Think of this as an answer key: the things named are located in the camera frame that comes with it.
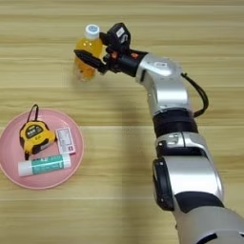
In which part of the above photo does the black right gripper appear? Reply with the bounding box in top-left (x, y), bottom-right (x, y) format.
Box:
top-left (73, 31), bottom-right (150, 78)

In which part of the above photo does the orange juice bottle white cap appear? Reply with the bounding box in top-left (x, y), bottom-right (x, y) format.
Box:
top-left (72, 24), bottom-right (104, 83)

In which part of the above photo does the yellow black tape measure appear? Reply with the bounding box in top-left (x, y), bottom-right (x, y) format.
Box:
top-left (18, 104), bottom-right (57, 161)

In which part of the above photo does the white green glue stick tube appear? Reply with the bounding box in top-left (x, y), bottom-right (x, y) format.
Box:
top-left (17, 153), bottom-right (72, 177)

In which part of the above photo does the small pink white card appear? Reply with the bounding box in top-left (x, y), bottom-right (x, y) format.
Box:
top-left (54, 127), bottom-right (77, 155)

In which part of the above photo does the pink round plate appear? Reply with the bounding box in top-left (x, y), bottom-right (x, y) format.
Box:
top-left (0, 108), bottom-right (86, 191)

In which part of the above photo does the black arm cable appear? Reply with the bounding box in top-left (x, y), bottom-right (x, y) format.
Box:
top-left (180, 72), bottom-right (210, 118)

